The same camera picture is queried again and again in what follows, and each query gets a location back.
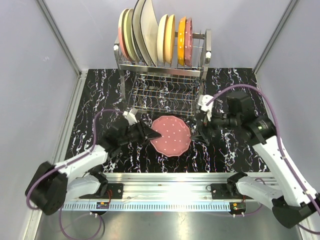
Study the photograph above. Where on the right aluminium frame post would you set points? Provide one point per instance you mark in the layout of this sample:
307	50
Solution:
276	33

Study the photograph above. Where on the aluminium frame post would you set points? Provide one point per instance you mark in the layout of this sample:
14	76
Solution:
43	7
276	33

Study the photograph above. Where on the pink polka dot plate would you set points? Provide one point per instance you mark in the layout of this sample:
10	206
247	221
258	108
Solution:
175	136
188	42

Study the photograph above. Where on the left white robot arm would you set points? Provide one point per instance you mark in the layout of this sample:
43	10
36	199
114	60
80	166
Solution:
81	176

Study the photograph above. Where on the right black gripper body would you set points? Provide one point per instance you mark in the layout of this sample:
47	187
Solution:
218	120

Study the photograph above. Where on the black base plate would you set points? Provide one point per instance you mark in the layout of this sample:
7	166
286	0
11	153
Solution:
219	191
111	190

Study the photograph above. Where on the cream round plate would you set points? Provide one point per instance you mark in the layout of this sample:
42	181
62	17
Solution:
161	38

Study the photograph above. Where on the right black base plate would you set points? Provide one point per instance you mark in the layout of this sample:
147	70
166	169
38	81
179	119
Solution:
219	191

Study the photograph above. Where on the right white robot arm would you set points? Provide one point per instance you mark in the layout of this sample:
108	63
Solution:
296	200

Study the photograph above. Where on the pink and cream plate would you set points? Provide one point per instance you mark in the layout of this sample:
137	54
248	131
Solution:
121	34

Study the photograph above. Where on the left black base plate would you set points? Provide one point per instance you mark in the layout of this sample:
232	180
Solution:
111	190

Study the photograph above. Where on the black marble pattern mat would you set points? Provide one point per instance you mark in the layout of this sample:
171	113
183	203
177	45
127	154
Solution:
98	110

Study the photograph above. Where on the white square plate black rim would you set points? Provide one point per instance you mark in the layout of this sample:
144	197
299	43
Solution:
149	29

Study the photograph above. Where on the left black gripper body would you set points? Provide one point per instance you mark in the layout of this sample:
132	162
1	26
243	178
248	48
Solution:
137	132

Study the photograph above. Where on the slotted white cable duct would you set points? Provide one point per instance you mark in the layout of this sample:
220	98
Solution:
135	206

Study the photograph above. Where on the aluminium mounting rail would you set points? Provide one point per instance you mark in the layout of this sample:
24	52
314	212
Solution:
167	187

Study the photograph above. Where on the steel two-tier dish rack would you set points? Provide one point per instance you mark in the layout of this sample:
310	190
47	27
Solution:
165	89

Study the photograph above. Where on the pale green round plate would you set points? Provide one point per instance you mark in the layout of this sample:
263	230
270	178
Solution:
128	36

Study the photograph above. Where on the tan round plate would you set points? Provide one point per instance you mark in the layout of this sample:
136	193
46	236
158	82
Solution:
169	39

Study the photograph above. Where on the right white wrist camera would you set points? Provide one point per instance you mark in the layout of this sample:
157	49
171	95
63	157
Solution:
203	101

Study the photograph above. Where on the left aluminium frame post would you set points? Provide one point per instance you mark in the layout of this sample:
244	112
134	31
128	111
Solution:
43	7

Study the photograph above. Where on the orange polka dot plate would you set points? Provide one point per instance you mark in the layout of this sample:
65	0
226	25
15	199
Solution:
181	41

